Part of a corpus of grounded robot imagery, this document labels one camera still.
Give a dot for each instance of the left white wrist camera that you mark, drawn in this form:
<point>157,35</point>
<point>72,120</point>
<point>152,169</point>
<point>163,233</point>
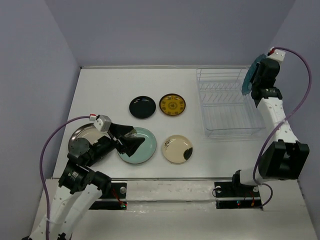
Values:
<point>101,122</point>

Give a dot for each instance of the light blue floral plate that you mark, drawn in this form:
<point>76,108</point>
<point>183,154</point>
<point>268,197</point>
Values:
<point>145,150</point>

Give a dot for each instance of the white wire dish rack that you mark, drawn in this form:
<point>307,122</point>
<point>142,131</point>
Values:
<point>226,112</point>

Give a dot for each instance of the beige ink-painted plate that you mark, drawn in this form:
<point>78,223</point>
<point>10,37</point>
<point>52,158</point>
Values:
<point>177,149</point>

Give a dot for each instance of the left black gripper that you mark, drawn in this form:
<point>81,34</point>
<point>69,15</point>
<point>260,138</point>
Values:
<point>130,144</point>

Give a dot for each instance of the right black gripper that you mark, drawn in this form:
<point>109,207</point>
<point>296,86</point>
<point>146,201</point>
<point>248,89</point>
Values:
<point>255,70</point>

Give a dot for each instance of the teal scalloped plate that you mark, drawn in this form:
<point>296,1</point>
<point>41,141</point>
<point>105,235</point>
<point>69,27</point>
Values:
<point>248,79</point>

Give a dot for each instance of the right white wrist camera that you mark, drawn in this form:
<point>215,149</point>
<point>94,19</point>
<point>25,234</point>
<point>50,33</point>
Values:
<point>276,55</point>

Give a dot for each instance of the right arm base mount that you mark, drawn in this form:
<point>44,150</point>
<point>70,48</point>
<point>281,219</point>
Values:
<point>229,197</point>

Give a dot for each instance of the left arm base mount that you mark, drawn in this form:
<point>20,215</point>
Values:
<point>115,199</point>

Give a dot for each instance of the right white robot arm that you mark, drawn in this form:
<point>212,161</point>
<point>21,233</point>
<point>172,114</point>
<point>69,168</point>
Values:
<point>282,156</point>

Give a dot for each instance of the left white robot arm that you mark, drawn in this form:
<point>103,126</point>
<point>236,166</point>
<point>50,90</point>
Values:
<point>79,186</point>

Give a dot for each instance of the yellow patterned plate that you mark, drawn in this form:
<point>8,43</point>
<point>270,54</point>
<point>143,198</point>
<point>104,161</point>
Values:
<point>172,104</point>

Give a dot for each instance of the black plate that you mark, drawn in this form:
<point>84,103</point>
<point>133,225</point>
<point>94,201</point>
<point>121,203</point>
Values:
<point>142,107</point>

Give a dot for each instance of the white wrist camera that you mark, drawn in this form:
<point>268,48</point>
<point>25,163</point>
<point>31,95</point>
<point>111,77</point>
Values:
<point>101,122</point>
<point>276,55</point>

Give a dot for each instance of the silver rimmed plate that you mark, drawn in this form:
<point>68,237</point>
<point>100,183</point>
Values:
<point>88,132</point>

